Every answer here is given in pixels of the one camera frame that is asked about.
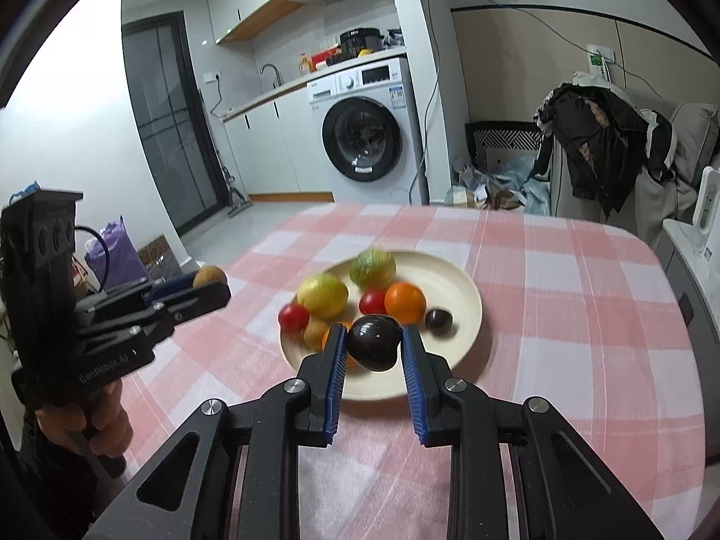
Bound brown longan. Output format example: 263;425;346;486
193;265;227;288
303;317;329;351

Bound red cherry tomato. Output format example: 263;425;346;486
278;302;310;334
359;290;387;315

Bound yellow-green citrus fruit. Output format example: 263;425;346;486
295;272;349;320

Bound green passion fruit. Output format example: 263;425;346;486
349;247;396;291

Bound dark purple grape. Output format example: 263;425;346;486
425;308;454;335
344;315;403;372

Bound large orange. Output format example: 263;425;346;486
384;282;427;324

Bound person's left hand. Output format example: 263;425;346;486
34;380;133;459

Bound purple plastic bag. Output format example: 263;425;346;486
84;216;148;290

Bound white lower kitchen cabinets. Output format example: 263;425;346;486
225;89;331;195

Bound pink checkered tablecloth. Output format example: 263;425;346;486
123;203;705;539

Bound cream round plate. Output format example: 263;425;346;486
278;250;483;402

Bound white washing machine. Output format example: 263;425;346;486
306;56;430;205

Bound dark glass door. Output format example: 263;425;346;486
122;12;230;235

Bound white side table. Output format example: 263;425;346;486
655;218;719;456

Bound black rice cooker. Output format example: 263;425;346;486
339;28;383;59

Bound white electric kettle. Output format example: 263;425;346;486
693;166;720;270

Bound black patterned basket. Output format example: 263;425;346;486
465;121;543;172

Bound black jacket on chair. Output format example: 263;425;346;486
530;83;677;215

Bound grey sofa cushion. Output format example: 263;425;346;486
671;103;719;188

